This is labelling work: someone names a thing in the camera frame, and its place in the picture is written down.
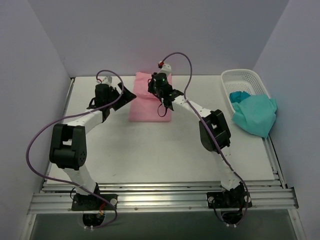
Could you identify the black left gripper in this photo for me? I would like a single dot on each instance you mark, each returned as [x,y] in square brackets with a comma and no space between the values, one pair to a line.
[119,97]

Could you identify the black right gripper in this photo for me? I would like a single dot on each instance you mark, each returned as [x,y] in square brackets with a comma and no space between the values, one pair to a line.
[155,87]

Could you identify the pink t shirt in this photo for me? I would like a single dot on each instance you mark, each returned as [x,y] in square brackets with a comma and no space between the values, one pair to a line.
[146,108]

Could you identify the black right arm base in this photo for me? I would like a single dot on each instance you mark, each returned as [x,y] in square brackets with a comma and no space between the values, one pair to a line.
[230,206]

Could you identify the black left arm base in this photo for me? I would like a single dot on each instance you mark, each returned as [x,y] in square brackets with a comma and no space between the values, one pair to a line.
[82,203]

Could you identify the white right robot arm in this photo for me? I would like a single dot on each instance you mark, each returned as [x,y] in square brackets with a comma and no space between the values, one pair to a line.
[215,135]

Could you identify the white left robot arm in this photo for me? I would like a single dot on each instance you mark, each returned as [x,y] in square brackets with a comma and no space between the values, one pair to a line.
[68,148]

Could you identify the white plastic basket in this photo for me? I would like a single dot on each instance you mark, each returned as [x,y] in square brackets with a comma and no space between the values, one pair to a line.
[241,80]

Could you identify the dark teal t shirt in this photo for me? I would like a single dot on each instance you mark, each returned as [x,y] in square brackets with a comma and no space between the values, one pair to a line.
[238,96]

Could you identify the light teal t shirt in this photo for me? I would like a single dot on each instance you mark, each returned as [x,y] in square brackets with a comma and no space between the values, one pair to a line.
[255,115]

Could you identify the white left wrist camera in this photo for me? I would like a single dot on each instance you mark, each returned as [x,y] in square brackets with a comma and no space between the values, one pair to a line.
[106,80]

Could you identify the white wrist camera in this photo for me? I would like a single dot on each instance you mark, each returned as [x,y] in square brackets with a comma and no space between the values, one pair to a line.
[106,80]
[164,68]

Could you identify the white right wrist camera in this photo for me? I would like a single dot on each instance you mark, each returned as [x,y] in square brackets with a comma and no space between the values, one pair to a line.
[164,68]

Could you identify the aluminium mounting rail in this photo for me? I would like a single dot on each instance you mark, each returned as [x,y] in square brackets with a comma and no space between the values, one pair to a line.
[164,197]

